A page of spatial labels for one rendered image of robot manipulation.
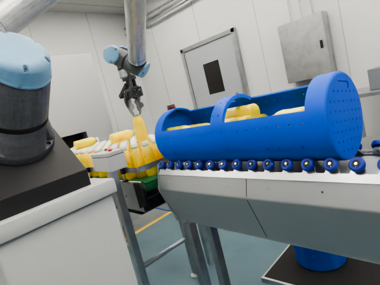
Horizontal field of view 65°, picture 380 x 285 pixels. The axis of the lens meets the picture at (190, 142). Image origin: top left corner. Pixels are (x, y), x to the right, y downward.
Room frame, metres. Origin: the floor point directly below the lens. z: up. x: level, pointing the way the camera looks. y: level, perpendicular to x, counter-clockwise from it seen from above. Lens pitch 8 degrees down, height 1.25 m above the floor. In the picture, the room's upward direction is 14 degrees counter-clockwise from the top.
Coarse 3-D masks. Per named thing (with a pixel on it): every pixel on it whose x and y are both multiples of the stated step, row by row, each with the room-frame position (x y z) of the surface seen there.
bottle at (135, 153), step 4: (132, 148) 1.67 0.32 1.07; (136, 148) 1.68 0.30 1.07; (132, 152) 1.66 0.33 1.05; (136, 152) 1.66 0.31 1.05; (140, 152) 1.67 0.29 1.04; (132, 156) 1.66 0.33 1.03; (136, 156) 1.66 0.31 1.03; (140, 156) 1.66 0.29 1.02; (132, 160) 1.67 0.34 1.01; (136, 160) 1.66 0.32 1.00; (140, 160) 1.66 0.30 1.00; (136, 164) 1.66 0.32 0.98; (140, 164) 1.66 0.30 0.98; (140, 172) 1.66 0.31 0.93; (144, 172) 1.66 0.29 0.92; (136, 176) 1.68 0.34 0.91; (140, 176) 1.66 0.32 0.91; (144, 176) 1.66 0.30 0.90
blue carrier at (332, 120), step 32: (256, 96) 1.27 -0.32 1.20; (288, 96) 1.18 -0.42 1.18; (320, 96) 0.87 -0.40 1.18; (352, 96) 0.97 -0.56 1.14; (160, 128) 1.47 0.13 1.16; (192, 128) 1.28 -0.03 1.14; (224, 128) 1.14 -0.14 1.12; (256, 128) 1.03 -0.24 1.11; (288, 128) 0.93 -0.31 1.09; (320, 128) 0.85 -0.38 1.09; (352, 128) 0.95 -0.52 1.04; (192, 160) 1.39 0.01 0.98; (256, 160) 1.13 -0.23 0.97; (320, 160) 0.95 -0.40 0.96
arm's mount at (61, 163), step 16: (64, 144) 0.85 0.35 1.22; (48, 160) 0.79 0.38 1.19; (64, 160) 0.81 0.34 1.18; (0, 176) 0.70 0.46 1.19; (16, 176) 0.72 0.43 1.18; (32, 176) 0.73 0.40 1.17; (48, 176) 0.74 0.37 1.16; (64, 176) 0.76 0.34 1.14; (80, 176) 0.79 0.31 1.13; (0, 192) 0.67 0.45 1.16; (16, 192) 0.68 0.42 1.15; (32, 192) 0.70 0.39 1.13; (48, 192) 0.72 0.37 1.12; (64, 192) 0.75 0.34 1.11; (0, 208) 0.65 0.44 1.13; (16, 208) 0.67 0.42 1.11
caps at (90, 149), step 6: (132, 138) 2.12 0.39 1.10; (96, 144) 2.43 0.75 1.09; (102, 144) 2.27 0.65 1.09; (108, 144) 2.10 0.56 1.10; (114, 144) 2.00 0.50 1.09; (120, 144) 1.85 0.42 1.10; (72, 150) 2.38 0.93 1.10; (78, 150) 2.27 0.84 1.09; (84, 150) 2.17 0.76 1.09; (90, 150) 2.07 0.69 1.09; (96, 150) 1.98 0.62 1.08; (102, 150) 1.89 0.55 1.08
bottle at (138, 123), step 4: (136, 116) 1.71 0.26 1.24; (140, 116) 1.72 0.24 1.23; (132, 120) 1.72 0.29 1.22; (136, 120) 1.70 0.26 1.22; (140, 120) 1.71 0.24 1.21; (136, 124) 1.70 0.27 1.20; (140, 124) 1.70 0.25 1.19; (144, 124) 1.72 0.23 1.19; (136, 128) 1.70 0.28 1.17; (140, 128) 1.70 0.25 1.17; (144, 128) 1.71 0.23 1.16; (136, 132) 1.71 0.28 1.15; (140, 132) 1.70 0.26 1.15; (144, 132) 1.71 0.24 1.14; (136, 136) 1.72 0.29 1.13; (140, 136) 1.70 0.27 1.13; (144, 136) 1.70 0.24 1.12; (148, 136) 1.73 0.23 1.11; (140, 140) 1.70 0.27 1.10; (144, 140) 1.70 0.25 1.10; (148, 140) 1.72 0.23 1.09; (140, 144) 1.70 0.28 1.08
